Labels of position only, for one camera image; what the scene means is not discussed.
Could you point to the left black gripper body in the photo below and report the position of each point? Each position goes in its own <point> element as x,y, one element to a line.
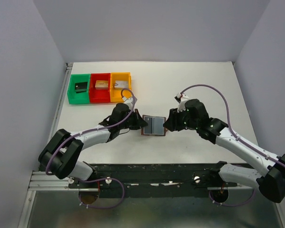
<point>130,122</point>

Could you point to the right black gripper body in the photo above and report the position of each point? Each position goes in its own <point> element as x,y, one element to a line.
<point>184,121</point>

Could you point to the brown leather card holder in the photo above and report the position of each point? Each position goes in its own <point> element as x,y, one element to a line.
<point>155,126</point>

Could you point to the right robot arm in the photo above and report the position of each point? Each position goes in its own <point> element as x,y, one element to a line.
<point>267,172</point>

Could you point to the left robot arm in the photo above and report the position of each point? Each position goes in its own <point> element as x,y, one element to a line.
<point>60,155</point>

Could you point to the silver card in yellow bin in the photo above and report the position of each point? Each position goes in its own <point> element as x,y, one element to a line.
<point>120,84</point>

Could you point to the gold card in red bin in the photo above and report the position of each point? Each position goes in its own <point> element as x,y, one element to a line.
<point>101,84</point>

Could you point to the black card in green bin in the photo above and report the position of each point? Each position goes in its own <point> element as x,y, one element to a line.
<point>81,87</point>

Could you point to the yellow plastic bin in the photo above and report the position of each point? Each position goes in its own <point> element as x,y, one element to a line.
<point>115,94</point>

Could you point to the red plastic bin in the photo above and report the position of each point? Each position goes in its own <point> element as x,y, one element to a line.
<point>99,95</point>

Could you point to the green plastic bin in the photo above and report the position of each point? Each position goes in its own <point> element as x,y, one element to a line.
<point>78,98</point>

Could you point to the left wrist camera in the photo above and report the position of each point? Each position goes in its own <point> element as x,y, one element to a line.
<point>130,102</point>

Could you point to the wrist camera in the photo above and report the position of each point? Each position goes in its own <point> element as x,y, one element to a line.
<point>130,102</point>
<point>181,99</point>

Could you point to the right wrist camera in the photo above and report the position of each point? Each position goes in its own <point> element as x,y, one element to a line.
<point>181,99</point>

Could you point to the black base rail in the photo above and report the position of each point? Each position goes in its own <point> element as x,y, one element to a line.
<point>152,180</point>

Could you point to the aluminium frame rail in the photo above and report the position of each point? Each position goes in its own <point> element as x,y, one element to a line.
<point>39,181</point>

